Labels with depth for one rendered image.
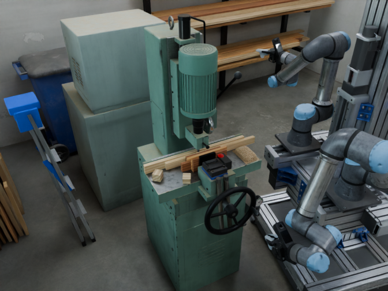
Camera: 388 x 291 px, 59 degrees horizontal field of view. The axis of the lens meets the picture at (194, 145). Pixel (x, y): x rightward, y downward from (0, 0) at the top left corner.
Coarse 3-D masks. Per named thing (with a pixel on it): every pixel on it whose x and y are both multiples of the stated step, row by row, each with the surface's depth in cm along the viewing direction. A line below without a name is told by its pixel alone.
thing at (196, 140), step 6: (186, 126) 182; (192, 126) 182; (186, 132) 182; (192, 132) 177; (204, 132) 177; (186, 138) 184; (192, 138) 177; (198, 138) 173; (204, 138) 174; (192, 144) 179; (198, 144) 175
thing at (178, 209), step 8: (152, 144) 217; (144, 152) 210; (152, 152) 209; (160, 152) 209; (144, 160) 204; (240, 184) 188; (240, 192) 191; (176, 200) 174; (192, 200) 176; (200, 200) 179; (176, 208) 174; (184, 208) 177; (192, 208) 180; (176, 216) 177
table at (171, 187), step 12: (228, 156) 188; (180, 168) 180; (240, 168) 181; (252, 168) 185; (168, 180) 172; (180, 180) 172; (192, 180) 172; (156, 192) 165; (168, 192) 166; (180, 192) 169; (204, 192) 169
